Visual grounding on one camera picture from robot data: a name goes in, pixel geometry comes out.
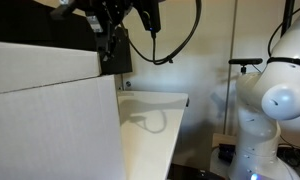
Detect black monitor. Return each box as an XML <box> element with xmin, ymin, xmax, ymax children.
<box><xmin>0</xmin><ymin>0</ymin><xmax>133</xmax><ymax>76</ymax></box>

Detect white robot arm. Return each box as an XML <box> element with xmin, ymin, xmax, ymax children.
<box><xmin>228</xmin><ymin>16</ymin><xmax>300</xmax><ymax>180</ymax></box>

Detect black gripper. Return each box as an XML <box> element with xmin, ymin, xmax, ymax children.
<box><xmin>50</xmin><ymin>0</ymin><xmax>135</xmax><ymax>61</ymax></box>

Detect white cardboard box lid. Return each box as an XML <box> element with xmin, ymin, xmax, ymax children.
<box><xmin>0</xmin><ymin>42</ymin><xmax>101</xmax><ymax>93</ymax></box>

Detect white cardboard box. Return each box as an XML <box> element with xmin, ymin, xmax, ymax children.
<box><xmin>0</xmin><ymin>76</ymin><xmax>126</xmax><ymax>180</ymax></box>

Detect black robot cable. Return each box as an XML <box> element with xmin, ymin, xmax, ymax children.
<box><xmin>121</xmin><ymin>0</ymin><xmax>203</xmax><ymax>66</ymax></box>

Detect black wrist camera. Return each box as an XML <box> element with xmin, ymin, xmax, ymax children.
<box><xmin>133</xmin><ymin>0</ymin><xmax>161</xmax><ymax>33</ymax></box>

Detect black camera on stand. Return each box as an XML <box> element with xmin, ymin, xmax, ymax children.
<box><xmin>228</xmin><ymin>58</ymin><xmax>263</xmax><ymax>74</ymax></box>

